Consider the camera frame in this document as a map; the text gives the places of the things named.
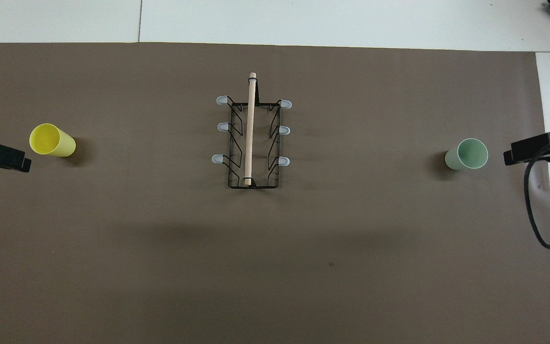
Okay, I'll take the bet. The yellow plastic cup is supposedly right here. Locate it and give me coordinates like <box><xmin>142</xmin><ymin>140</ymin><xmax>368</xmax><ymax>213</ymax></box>
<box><xmin>29</xmin><ymin>123</ymin><xmax>76</xmax><ymax>157</ymax></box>

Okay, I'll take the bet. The pale green plastic cup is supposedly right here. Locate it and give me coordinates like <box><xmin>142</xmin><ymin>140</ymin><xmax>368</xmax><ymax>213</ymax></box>
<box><xmin>444</xmin><ymin>138</ymin><xmax>488</xmax><ymax>171</ymax></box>

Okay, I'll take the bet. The brown table mat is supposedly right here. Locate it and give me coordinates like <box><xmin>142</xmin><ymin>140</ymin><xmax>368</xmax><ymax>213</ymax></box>
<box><xmin>0</xmin><ymin>42</ymin><xmax>550</xmax><ymax>344</ymax></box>

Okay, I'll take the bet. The black wire cup rack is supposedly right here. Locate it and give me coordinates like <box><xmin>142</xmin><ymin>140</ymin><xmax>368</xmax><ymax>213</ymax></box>
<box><xmin>212</xmin><ymin>72</ymin><xmax>293</xmax><ymax>190</ymax></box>

